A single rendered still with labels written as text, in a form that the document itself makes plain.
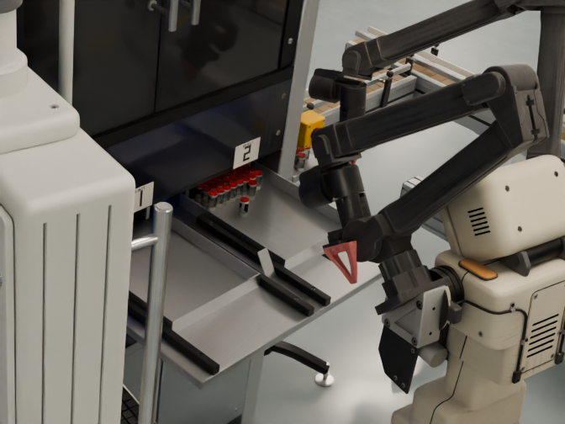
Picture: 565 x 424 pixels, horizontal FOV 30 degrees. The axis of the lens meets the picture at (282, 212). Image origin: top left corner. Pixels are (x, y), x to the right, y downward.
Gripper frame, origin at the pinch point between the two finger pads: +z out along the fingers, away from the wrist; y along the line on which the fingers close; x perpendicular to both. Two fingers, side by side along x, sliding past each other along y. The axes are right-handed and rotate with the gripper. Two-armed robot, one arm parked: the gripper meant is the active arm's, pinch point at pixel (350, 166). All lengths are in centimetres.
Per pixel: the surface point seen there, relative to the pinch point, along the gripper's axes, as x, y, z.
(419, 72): -86, 38, 8
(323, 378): -46, 41, 101
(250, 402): -12, 41, 91
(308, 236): 4.1, 8.1, 19.0
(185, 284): 39.7, 13.3, 18.6
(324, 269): 11.2, -2.2, 21.1
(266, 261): 23.2, 4.5, 16.4
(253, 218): 8.7, 21.4, 16.8
